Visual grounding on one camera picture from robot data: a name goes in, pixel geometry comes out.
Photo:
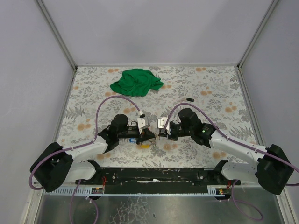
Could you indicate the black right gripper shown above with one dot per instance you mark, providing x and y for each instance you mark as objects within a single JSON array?
[{"x": 171, "y": 136}]

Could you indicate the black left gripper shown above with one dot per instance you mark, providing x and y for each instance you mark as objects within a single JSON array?
[{"x": 142, "y": 135}]

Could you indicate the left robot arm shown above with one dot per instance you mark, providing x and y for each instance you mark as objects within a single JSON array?
[{"x": 57, "y": 165}]

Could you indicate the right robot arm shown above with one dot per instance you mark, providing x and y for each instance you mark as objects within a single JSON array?
[{"x": 267, "y": 166}]

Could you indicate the green crumpled cloth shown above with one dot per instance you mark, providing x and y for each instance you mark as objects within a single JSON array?
[{"x": 136, "y": 83}]

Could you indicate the floral table mat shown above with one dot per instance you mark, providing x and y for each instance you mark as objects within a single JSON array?
[{"x": 216, "y": 96}]

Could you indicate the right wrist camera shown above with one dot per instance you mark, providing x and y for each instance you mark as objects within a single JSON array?
[{"x": 163, "y": 125}]

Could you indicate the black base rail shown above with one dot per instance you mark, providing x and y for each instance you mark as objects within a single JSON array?
[{"x": 157, "y": 180}]

